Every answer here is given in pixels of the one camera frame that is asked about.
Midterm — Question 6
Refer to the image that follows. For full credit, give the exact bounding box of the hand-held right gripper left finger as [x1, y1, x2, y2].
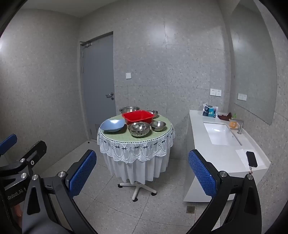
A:
[21, 149, 98, 234]

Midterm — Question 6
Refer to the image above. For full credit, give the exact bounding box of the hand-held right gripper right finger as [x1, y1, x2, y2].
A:
[186, 149, 263, 234]

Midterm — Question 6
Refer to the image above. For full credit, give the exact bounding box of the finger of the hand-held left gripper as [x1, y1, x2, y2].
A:
[15, 140, 47, 172]
[0, 134, 18, 156]

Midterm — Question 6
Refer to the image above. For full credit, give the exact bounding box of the blue plastic bowl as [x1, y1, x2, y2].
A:
[100, 119, 126, 133]

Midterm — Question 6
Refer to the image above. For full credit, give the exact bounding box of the patterned steel bowl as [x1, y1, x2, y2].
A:
[128, 122, 151, 138]

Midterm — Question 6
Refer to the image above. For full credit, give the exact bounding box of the red plastic basin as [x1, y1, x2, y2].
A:
[122, 110, 154, 125]

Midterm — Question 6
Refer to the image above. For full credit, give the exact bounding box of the large steel bowl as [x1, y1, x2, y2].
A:
[119, 106, 140, 114]

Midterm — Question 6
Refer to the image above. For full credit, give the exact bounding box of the white vanity counter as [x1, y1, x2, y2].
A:
[183, 109, 271, 203]

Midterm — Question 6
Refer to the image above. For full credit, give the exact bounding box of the white paper sheet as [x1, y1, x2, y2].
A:
[235, 147, 265, 168]

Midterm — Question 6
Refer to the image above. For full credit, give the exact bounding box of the white sink basin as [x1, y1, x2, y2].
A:
[203, 122, 242, 146]

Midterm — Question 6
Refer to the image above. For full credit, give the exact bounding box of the black handheld device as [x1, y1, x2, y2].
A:
[246, 151, 258, 175]

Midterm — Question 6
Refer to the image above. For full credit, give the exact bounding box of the white table skirt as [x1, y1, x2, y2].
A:
[103, 150, 170, 183]

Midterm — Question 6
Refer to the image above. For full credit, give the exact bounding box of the green lace-trimmed tablecloth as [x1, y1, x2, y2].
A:
[97, 114, 175, 164]

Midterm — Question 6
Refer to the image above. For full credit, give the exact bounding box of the white star table base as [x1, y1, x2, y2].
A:
[117, 181, 157, 202]

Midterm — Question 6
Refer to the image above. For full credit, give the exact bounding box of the blue white tissue pack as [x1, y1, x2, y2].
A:
[202, 103, 219, 118]

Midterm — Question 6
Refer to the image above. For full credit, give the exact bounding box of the grey door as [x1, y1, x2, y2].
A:
[79, 31, 116, 141]

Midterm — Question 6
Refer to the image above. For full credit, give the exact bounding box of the wall mirror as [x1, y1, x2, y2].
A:
[229, 0, 278, 125]

